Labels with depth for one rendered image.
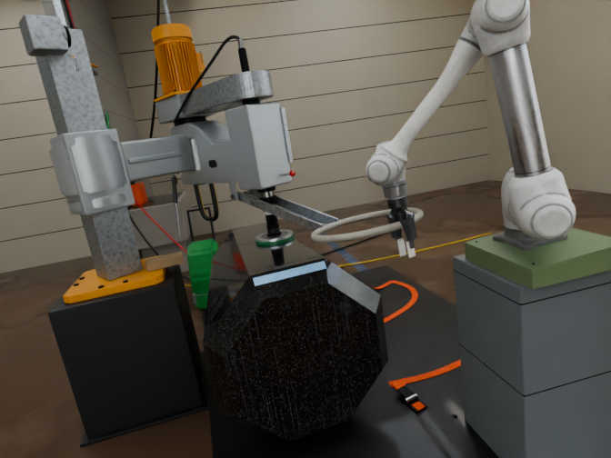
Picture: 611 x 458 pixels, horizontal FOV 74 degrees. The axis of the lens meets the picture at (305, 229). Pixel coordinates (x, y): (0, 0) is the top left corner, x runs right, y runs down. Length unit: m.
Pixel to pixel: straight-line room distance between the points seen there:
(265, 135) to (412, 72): 5.97
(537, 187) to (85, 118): 2.03
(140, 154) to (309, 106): 5.04
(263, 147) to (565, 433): 1.72
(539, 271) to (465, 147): 6.96
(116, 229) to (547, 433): 2.14
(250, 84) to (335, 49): 5.43
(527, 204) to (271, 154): 1.25
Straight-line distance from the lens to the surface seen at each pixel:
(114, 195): 2.35
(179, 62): 2.72
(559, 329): 1.65
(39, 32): 2.35
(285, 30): 7.36
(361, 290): 1.87
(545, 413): 1.78
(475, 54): 1.53
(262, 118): 2.12
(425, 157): 7.94
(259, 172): 2.07
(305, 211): 2.10
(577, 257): 1.55
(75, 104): 2.40
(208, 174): 2.48
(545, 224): 1.38
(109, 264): 2.42
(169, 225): 4.91
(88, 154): 2.30
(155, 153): 2.52
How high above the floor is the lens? 1.37
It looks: 13 degrees down
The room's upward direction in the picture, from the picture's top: 9 degrees counter-clockwise
